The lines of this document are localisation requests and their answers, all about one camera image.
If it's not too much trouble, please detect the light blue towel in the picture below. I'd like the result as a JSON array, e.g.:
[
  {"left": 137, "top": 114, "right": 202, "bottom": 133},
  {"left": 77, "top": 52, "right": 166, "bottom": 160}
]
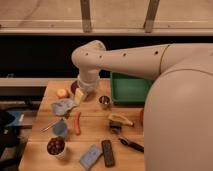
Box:
[{"left": 51, "top": 98, "right": 77, "bottom": 116}]

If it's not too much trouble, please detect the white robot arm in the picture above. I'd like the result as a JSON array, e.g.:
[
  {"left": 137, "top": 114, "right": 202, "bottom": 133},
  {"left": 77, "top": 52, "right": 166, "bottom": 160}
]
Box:
[{"left": 71, "top": 41, "right": 213, "bottom": 171}]

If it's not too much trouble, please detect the purple bowl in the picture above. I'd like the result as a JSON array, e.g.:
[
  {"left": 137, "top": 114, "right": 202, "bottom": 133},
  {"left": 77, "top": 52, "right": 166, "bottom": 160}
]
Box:
[{"left": 70, "top": 81, "right": 79, "bottom": 95}]

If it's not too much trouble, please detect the apple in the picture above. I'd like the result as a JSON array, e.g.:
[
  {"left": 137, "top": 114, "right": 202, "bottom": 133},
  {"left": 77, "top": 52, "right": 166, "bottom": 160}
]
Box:
[{"left": 56, "top": 88, "right": 69, "bottom": 99}]

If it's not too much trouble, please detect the orange carrot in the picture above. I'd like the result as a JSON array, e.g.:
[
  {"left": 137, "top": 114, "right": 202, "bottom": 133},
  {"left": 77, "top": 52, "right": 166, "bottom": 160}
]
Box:
[{"left": 74, "top": 112, "right": 81, "bottom": 135}]

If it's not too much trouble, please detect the small metal cup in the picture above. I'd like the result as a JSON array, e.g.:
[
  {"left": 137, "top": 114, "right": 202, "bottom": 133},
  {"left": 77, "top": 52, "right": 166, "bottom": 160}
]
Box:
[{"left": 99, "top": 96, "right": 110, "bottom": 109}]

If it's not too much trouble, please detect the blue cup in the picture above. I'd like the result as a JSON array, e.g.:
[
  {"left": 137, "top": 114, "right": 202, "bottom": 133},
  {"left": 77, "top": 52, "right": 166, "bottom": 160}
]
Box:
[{"left": 52, "top": 120, "right": 68, "bottom": 138}]

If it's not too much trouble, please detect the yellow banana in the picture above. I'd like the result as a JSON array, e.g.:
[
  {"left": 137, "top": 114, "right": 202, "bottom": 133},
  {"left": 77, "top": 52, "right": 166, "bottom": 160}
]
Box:
[{"left": 108, "top": 114, "right": 134, "bottom": 127}]

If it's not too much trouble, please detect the green plastic tray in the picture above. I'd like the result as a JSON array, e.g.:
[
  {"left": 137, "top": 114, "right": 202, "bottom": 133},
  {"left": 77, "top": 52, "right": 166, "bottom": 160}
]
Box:
[{"left": 110, "top": 72, "right": 153, "bottom": 105}]

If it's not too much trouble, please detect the small dark metal clip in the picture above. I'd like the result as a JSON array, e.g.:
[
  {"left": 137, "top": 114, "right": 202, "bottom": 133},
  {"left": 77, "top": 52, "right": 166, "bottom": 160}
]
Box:
[{"left": 109, "top": 121, "right": 122, "bottom": 135}]

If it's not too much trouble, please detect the white cup of chocolates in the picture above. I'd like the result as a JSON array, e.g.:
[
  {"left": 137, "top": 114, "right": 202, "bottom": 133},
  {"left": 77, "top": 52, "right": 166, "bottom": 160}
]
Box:
[{"left": 47, "top": 136, "right": 66, "bottom": 159}]

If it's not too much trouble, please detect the blue sponge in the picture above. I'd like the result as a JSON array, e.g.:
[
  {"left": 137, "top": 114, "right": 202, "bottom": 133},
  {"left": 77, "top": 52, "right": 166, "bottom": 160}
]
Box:
[{"left": 79, "top": 144, "right": 102, "bottom": 171}]

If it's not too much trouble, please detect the red orange bowl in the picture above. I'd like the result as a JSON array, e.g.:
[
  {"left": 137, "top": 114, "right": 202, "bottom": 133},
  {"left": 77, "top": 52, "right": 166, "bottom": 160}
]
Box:
[{"left": 140, "top": 108, "right": 144, "bottom": 126}]

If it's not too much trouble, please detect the black remote control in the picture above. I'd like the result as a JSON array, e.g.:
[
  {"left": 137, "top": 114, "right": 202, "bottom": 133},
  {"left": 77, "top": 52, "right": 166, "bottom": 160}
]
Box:
[{"left": 101, "top": 140, "right": 115, "bottom": 167}]

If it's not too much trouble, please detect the black chair with blue item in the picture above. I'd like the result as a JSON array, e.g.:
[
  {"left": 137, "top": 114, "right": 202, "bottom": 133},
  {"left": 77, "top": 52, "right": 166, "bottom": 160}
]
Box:
[{"left": 0, "top": 110, "right": 23, "bottom": 171}]

